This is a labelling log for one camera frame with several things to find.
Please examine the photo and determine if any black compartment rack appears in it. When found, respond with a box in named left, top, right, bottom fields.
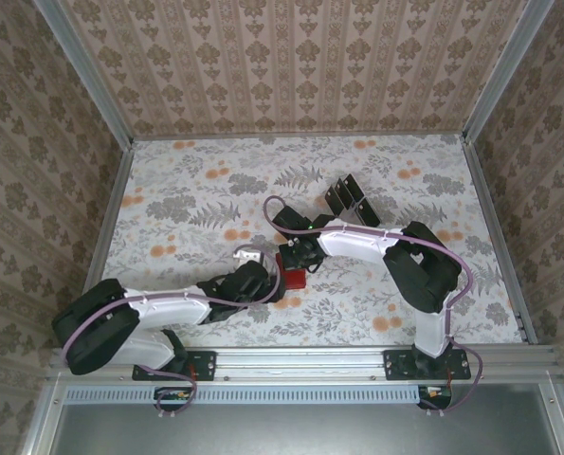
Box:
left=323, top=173, right=382, bottom=228

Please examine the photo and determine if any floral printed table sheet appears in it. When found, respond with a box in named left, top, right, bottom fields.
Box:
left=94, top=134, right=524, bottom=350

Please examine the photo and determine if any thin aluminium table edge rail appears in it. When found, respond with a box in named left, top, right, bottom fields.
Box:
left=132, top=132, right=467, bottom=142

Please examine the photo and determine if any long aluminium base rail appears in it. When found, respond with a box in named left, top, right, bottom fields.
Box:
left=48, top=344, right=561, bottom=380

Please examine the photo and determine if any aluminium frame rail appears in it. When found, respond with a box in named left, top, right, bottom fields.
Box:
left=539, top=378, right=564, bottom=455
left=20, top=373, right=67, bottom=455

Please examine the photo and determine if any grey metal panel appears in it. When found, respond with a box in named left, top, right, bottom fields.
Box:
left=48, top=384, right=560, bottom=455

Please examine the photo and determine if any black credit card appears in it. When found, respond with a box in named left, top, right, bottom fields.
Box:
left=325, top=185, right=347, bottom=213
left=337, top=173, right=358, bottom=201
left=356, top=197, right=381, bottom=228

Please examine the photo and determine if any aluminium corner post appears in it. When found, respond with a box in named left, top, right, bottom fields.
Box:
left=462, top=0, right=556, bottom=146
left=31, top=0, right=136, bottom=151

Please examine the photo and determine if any black controller board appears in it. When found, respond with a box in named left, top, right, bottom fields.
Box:
left=417, top=385, right=453, bottom=410
left=154, top=386, right=193, bottom=412

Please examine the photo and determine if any red card holder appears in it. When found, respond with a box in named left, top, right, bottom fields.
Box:
left=275, top=253, right=308, bottom=291

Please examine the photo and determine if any slotted grey cable duct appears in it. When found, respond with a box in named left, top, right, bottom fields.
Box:
left=64, top=384, right=428, bottom=406

